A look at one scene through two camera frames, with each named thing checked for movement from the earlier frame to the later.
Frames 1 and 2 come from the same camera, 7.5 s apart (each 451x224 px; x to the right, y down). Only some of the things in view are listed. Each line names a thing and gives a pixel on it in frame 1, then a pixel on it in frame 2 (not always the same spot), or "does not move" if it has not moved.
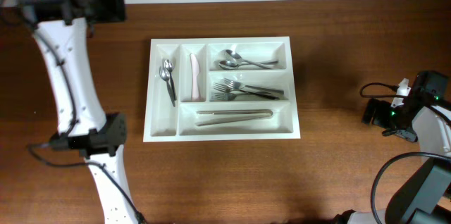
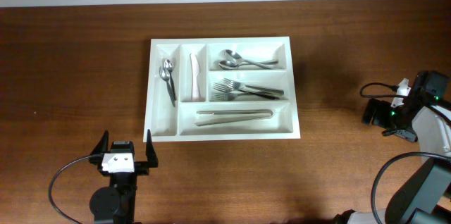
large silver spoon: (228, 65) does not move
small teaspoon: (169, 66) does not move
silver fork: (225, 96) does not move
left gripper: (115, 4) → (141, 167)
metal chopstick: (235, 119) does not move
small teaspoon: (165, 75) → (168, 65)
